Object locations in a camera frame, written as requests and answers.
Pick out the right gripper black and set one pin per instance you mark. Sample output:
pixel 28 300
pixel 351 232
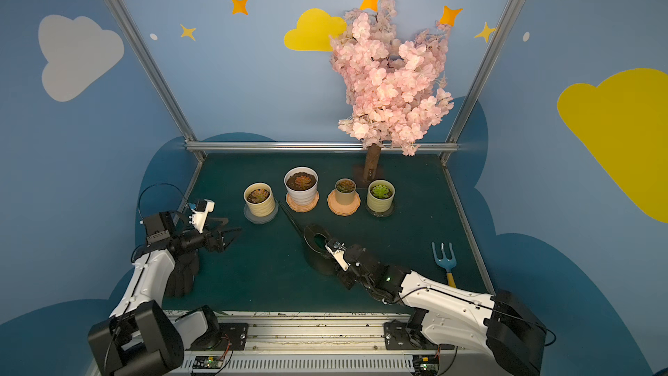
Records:
pixel 339 266

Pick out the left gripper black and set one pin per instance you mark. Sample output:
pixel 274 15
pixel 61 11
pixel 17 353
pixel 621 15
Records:
pixel 213 238

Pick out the dark green watering can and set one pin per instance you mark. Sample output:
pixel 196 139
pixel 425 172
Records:
pixel 314 238

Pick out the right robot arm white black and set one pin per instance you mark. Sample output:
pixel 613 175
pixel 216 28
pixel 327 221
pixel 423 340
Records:
pixel 499 325

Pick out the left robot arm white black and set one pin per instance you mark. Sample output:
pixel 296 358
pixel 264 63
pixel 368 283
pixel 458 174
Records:
pixel 138 338

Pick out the yellow ribbed succulent pot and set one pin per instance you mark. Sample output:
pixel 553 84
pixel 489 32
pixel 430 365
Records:
pixel 259 200

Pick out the pale green succulent pot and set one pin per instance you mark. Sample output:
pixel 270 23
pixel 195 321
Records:
pixel 380 195

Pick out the small beige succulent pot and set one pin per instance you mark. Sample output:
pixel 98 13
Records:
pixel 345 191

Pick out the white ribbed succulent pot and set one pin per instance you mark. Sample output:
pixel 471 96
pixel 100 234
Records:
pixel 302 185

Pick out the grey saucer under yellow pot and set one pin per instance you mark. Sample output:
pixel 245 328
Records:
pixel 260 220

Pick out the black saucer under green pot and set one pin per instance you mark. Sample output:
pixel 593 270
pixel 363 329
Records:
pixel 384 214

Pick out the pink saucer under beige pot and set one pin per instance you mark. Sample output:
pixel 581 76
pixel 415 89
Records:
pixel 343 210

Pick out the pink saucer under white pot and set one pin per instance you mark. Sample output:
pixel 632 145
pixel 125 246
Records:
pixel 302 208

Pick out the blue yellow garden fork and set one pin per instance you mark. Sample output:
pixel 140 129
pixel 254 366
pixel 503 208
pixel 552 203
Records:
pixel 446 259

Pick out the right circuit board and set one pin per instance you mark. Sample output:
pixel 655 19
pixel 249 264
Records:
pixel 425 365

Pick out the circuit board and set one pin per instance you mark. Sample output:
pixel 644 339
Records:
pixel 207 364
pixel 425 365

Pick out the left circuit board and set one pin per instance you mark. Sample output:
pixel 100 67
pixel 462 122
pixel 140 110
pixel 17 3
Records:
pixel 207 364

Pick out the pink cherry blossom tree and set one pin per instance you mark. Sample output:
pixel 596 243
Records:
pixel 396 89

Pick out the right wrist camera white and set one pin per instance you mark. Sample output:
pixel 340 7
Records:
pixel 337 251

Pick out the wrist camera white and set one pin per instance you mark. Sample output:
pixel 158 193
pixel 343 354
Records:
pixel 200 211
pixel 337 251

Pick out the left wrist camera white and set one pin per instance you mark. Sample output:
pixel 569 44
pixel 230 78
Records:
pixel 200 211

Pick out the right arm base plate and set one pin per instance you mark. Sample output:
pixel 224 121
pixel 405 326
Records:
pixel 400 335

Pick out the aluminium front rail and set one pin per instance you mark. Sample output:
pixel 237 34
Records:
pixel 324 332

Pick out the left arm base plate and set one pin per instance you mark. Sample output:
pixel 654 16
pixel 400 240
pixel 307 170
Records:
pixel 231 336

